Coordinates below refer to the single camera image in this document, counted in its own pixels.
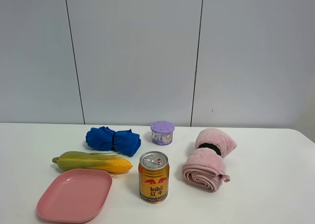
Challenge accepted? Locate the gold Red Bull can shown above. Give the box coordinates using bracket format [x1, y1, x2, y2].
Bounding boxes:
[138, 151, 170, 204]

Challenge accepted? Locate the yellow toy corn cob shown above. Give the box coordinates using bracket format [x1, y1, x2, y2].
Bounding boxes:
[52, 151, 133, 176]

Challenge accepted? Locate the blue bundled cloth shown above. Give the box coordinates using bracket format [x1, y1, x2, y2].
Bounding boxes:
[86, 127, 141, 157]

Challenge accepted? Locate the purple air freshener jar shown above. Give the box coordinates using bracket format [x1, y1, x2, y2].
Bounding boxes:
[150, 121, 175, 145]

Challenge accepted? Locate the pink plastic plate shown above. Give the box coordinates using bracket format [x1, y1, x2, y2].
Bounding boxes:
[36, 169, 112, 224]

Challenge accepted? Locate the pink rolled towel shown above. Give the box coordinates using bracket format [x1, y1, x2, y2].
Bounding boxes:
[182, 128, 237, 192]

